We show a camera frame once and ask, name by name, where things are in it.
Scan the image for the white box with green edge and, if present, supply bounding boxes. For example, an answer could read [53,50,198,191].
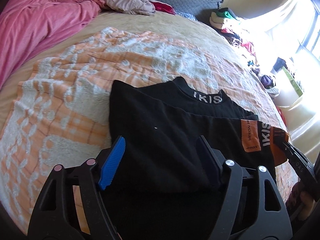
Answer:
[271,57,303,107]

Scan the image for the mauve crumpled garment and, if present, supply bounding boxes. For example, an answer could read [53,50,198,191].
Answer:
[104,0,156,16]

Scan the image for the pile of colourful clothes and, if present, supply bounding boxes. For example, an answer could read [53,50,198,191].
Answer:
[209,8,280,99]

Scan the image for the black IKISS sweater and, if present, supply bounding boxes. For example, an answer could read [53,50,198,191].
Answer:
[106,77,286,239]

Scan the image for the right hand, painted nails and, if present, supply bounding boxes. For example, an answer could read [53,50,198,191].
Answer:
[285,181,315,221]

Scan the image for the pink duvet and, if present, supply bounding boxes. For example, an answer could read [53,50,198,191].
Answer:
[1,0,107,85]

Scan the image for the orange white patterned blanket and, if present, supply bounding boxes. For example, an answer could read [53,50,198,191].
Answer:
[1,12,285,232]

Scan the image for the red cloth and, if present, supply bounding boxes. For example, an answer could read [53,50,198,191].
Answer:
[149,0,176,15]

